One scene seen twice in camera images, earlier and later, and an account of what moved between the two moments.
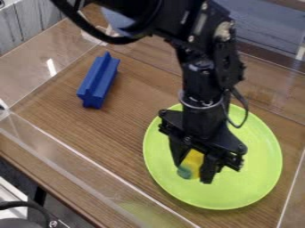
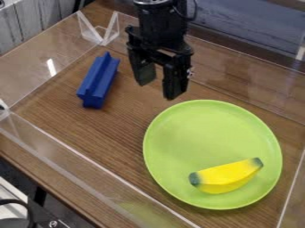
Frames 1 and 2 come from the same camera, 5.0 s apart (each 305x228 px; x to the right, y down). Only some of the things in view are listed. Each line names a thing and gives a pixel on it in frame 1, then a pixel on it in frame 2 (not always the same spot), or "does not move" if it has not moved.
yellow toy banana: x=191 y=165 to x=227 y=177
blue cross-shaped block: x=100 y=80 does not move
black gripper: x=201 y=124 to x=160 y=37
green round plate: x=235 y=188 does not move
